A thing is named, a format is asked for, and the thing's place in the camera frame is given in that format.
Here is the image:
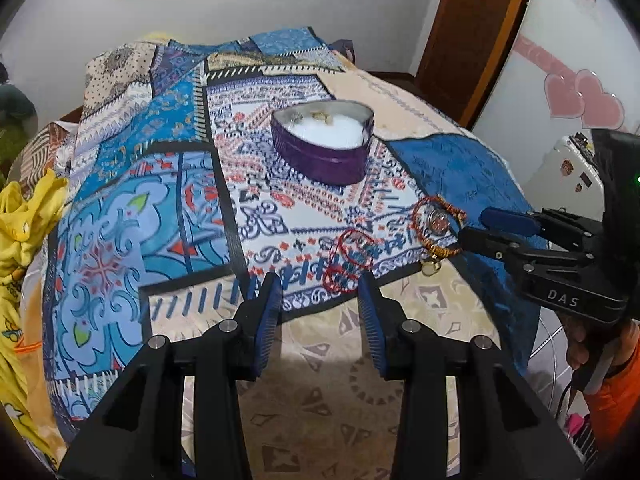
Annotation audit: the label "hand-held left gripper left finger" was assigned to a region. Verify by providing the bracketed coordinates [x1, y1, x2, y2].
[59, 272, 284, 480]

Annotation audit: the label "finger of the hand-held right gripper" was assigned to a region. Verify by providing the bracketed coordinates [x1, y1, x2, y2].
[457, 227, 593, 273]
[480, 207, 605, 260]

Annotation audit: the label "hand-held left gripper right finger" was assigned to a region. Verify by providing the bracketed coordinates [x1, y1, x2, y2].
[357, 272, 587, 480]

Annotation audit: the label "small red bead bracelet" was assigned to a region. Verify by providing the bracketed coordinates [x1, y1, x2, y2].
[322, 265, 362, 294]

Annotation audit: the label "orange braided bracelet with pendant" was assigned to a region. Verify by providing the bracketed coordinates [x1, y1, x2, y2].
[412, 196, 469, 259]

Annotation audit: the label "large red bead bracelet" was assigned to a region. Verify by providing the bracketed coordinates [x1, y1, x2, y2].
[337, 229, 376, 269]

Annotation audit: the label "purple heart-shaped tin box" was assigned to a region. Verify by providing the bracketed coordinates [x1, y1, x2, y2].
[270, 100, 376, 185]

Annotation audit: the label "person's right forearm orange sleeve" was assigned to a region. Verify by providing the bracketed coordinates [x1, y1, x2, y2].
[582, 320, 640, 456]

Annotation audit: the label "person's right hand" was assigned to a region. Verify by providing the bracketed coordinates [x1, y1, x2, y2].
[565, 319, 640, 393]

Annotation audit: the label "white suitcase with stickers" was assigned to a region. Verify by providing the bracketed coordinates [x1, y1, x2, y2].
[524, 132, 607, 222]

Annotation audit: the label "pink heart stickers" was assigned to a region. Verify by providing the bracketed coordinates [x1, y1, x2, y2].
[543, 68, 626, 130]

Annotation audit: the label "blue patchwork blanket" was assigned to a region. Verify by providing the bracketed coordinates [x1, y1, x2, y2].
[42, 26, 545, 480]

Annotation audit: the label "brown wooden door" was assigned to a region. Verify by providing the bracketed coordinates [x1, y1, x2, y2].
[414, 0, 542, 129]

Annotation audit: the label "white wardrobe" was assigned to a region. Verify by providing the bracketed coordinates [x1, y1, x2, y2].
[469, 0, 640, 171]

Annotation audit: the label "yellow cloth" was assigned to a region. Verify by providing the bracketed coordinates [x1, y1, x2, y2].
[0, 167, 72, 467]

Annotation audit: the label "green plush object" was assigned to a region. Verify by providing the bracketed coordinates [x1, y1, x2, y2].
[0, 62, 39, 183]

